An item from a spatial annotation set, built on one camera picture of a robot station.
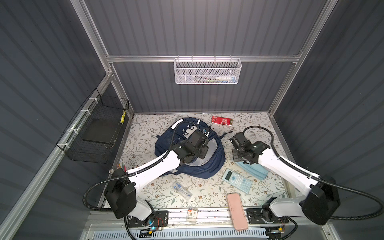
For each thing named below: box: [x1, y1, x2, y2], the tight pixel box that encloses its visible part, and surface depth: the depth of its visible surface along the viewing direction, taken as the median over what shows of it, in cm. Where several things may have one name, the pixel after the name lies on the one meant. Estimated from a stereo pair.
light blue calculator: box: [221, 168, 253, 194], surface depth 86 cm
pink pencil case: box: [227, 192, 248, 231], surface depth 75 cm
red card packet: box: [211, 116, 233, 126], surface depth 118 cm
